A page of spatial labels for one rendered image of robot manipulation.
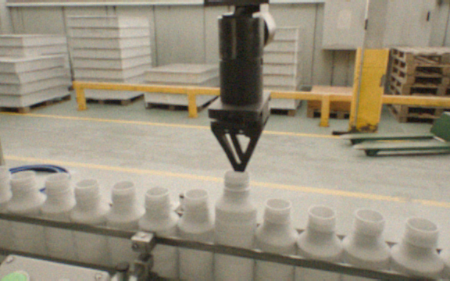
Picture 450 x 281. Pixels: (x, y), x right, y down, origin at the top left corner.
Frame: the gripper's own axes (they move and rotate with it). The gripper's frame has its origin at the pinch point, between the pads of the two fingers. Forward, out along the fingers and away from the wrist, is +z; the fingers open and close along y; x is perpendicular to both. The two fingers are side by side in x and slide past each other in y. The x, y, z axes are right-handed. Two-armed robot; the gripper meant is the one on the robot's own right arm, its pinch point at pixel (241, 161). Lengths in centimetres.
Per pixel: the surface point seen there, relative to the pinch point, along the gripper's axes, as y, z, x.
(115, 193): -4.7, 4.8, 18.0
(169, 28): 697, 36, 313
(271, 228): -4.9, 7.1, -5.1
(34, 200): -4.4, 7.9, 33.0
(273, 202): -1.7, 5.1, -4.8
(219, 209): -5.4, 4.9, 1.9
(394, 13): 666, 11, -115
